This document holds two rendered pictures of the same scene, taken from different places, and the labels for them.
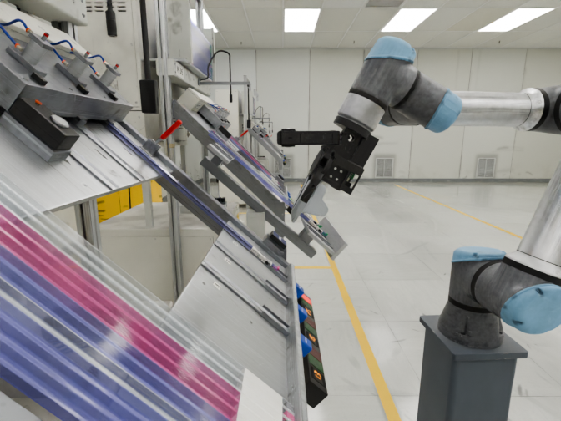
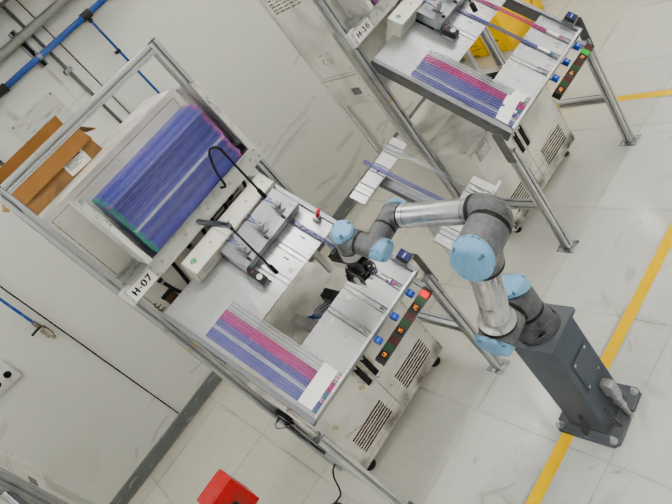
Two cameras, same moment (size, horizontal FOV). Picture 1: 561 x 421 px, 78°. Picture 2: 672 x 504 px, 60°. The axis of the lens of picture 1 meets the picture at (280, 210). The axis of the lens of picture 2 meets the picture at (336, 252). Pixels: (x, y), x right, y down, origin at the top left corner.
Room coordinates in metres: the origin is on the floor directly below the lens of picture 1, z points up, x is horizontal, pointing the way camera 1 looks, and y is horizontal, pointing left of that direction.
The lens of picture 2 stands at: (0.00, -1.66, 2.05)
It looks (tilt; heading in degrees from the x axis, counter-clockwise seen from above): 29 degrees down; 68
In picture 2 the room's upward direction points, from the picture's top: 42 degrees counter-clockwise
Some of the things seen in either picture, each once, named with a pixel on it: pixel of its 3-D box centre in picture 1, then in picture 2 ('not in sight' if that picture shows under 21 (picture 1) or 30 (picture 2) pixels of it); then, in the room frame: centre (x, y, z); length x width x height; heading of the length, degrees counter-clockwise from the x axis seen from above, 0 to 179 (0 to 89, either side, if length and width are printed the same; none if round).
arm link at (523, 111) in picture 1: (481, 109); (442, 212); (0.81, -0.46, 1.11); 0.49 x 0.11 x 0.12; 97
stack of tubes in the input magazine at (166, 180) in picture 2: not in sight; (170, 176); (0.58, 0.49, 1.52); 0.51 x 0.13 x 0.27; 0
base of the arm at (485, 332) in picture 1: (471, 314); (531, 317); (0.82, -0.50, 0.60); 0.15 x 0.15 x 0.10
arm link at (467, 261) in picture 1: (478, 273); (514, 297); (0.82, -0.50, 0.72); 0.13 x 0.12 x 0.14; 7
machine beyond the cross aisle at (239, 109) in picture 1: (242, 144); not in sight; (5.52, 0.59, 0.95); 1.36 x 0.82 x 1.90; 90
